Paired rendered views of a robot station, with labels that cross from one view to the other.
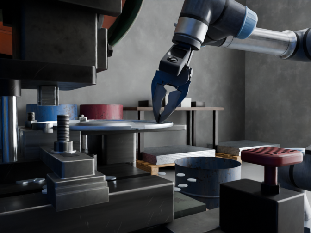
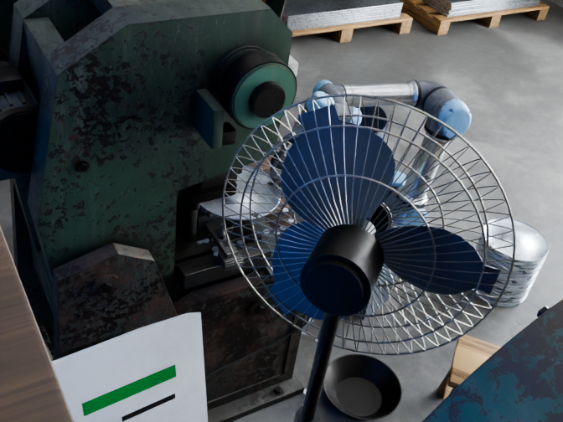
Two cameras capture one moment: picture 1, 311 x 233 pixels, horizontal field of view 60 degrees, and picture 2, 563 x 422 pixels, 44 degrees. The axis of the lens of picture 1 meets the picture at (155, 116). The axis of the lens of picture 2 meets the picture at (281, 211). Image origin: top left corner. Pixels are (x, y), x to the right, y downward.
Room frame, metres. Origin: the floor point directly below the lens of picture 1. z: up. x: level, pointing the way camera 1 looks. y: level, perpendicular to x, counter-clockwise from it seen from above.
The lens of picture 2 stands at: (-1.23, 0.04, 2.17)
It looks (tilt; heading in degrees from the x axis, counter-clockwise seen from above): 38 degrees down; 357
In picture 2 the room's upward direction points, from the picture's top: 9 degrees clockwise
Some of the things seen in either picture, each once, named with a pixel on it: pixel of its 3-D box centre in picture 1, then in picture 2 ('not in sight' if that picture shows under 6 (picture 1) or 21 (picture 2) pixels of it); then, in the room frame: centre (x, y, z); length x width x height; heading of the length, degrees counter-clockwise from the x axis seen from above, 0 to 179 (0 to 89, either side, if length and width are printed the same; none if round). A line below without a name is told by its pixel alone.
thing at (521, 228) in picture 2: not in sight; (515, 239); (1.15, -1.12, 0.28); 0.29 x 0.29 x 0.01
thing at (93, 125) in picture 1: (105, 123); (236, 191); (0.58, 0.11, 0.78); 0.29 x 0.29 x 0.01
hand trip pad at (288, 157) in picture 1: (270, 177); not in sight; (0.36, -0.15, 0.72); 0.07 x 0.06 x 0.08; 122
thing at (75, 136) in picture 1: (46, 138); (202, 205); (0.52, 0.21, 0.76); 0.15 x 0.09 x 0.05; 32
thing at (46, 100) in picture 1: (48, 96); not in sight; (0.52, 0.21, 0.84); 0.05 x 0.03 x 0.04; 32
